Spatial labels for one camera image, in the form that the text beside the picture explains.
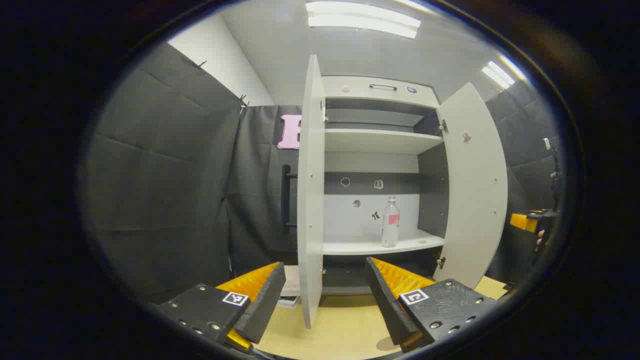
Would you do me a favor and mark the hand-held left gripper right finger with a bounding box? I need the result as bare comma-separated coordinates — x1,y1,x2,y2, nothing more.
364,256,501,353

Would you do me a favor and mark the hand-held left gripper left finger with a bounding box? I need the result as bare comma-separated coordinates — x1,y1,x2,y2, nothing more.
157,261,287,353

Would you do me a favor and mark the white cabinet door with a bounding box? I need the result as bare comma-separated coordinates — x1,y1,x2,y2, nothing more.
432,82,509,291
296,54,327,330

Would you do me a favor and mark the clear bottle with pink label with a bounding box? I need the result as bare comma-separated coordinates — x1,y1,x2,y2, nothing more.
381,196,401,248

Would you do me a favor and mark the white cabinet shelf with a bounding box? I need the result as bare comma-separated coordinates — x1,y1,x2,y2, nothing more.
322,228,446,256
324,128,445,154

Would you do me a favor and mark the white cabinet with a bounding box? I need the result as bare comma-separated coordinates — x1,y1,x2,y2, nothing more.
320,75,448,297

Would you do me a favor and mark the stack of white booklets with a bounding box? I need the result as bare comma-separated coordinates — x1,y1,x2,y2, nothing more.
277,265,302,308

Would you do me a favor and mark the black backdrop cloth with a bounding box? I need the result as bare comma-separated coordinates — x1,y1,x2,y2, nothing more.
82,42,563,301

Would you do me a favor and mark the large ceiling light panel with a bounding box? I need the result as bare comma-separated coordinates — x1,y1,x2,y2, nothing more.
306,1,421,40

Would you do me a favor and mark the black stand with cable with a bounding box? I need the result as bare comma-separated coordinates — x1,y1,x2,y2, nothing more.
542,137,563,211

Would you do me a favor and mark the black left door handle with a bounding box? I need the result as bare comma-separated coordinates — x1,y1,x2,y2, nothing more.
281,164,299,235

